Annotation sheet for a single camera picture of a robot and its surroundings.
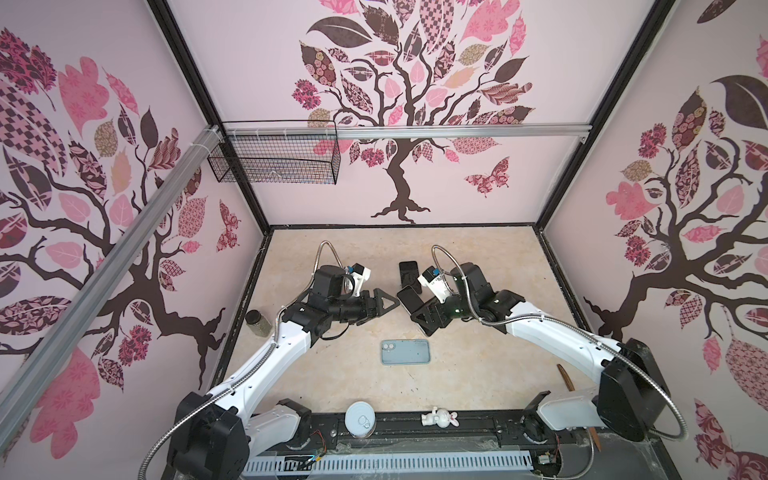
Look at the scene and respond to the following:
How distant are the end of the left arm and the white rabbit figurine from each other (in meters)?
0.31

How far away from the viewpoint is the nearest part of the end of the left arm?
2.18 feet

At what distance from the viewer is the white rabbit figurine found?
2.44 feet

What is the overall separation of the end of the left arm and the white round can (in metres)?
0.24

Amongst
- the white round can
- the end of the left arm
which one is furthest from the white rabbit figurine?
the end of the left arm

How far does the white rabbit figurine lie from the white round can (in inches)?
5.3

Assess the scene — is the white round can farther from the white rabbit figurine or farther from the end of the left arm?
the end of the left arm

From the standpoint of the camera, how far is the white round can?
71 cm
